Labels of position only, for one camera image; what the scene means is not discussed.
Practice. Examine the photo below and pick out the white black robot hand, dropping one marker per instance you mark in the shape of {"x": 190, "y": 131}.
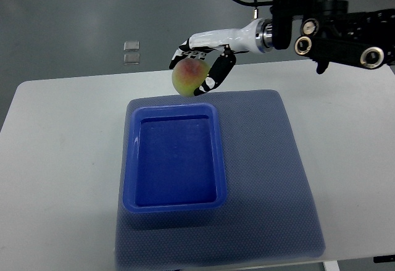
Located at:
{"x": 218, "y": 48}

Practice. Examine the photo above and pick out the yellow-red peach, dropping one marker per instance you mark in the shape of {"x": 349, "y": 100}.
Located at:
{"x": 188, "y": 74}

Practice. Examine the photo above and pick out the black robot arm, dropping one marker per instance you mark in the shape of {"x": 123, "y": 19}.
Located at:
{"x": 329, "y": 33}

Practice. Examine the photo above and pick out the upper metal floor plate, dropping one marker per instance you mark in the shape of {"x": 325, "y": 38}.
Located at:
{"x": 131, "y": 46}

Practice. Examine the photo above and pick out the blue plastic tray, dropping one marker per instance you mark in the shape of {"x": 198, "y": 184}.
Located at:
{"x": 174, "y": 160}

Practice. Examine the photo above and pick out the blue-grey textured mat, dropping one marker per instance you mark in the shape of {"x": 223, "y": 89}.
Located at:
{"x": 269, "y": 213}

